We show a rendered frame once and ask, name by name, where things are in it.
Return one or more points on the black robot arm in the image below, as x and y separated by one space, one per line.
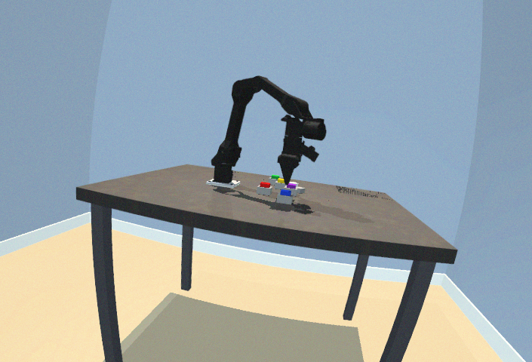
242 93

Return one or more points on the yellow button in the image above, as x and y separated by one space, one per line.
280 184

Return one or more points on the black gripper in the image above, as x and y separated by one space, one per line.
289 158

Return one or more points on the blue button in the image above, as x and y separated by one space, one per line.
285 197

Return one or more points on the green button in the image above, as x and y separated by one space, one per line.
273 179

